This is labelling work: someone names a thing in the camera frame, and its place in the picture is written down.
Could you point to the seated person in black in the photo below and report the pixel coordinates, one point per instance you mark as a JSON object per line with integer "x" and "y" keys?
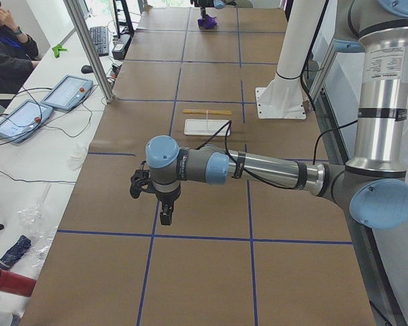
{"x": 18, "y": 54}

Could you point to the clear plastic wrap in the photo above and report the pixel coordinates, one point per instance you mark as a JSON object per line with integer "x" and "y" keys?
{"x": 38, "y": 229}

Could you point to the dark blue folded cloth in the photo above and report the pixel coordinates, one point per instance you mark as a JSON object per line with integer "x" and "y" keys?
{"x": 15, "y": 253}

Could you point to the purple towel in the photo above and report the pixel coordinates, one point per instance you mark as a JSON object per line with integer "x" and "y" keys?
{"x": 207, "y": 22}

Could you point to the teach pendant tablet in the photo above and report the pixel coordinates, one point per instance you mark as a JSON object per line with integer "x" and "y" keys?
{"x": 24, "y": 121}
{"x": 68, "y": 93}

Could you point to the red cylinder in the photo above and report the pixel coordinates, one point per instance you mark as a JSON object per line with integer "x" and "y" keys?
{"x": 16, "y": 284}

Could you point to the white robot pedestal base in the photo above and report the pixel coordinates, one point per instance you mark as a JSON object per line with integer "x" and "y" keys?
{"x": 283, "y": 97}

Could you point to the black keyboard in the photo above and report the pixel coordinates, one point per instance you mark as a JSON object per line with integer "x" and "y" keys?
{"x": 100, "y": 39}

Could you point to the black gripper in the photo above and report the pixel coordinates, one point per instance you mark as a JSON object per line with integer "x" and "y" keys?
{"x": 166, "y": 197}

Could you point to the teach pendant tablet far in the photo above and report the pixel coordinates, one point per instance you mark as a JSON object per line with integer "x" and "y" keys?
{"x": 68, "y": 93}

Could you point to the grey aluminium frame post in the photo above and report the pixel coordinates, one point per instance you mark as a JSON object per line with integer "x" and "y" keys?
{"x": 81, "y": 29}

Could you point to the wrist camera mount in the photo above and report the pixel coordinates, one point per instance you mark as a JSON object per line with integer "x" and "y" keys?
{"x": 140, "y": 182}

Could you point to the teach pendant tablet near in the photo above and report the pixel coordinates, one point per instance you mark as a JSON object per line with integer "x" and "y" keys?
{"x": 24, "y": 121}

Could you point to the green clamp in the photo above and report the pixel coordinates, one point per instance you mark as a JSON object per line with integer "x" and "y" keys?
{"x": 57, "y": 50}

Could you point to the white towel rack base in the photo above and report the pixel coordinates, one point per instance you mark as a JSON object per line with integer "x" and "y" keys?
{"x": 205, "y": 127}

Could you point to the black box with label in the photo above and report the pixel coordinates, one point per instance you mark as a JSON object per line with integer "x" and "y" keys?
{"x": 121, "y": 47}

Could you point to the black computer mouse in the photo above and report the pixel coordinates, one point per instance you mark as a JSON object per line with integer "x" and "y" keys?
{"x": 86, "y": 69}

